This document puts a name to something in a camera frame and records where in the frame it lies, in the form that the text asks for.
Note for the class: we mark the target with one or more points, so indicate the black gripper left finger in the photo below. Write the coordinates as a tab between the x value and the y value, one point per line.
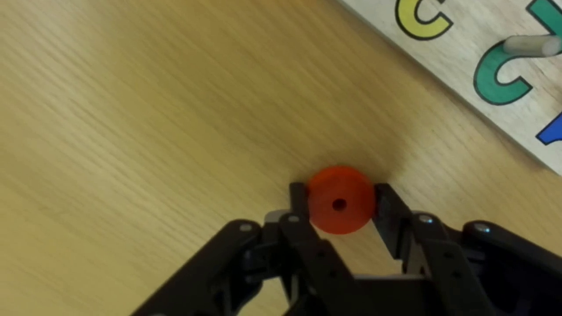
234	275

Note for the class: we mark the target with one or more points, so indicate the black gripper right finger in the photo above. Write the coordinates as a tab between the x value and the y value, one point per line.
485	270

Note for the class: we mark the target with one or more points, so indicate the orange disc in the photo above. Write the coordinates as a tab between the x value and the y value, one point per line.
339	196

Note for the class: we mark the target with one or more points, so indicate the wooden number puzzle board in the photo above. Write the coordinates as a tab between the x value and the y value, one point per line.
485	42

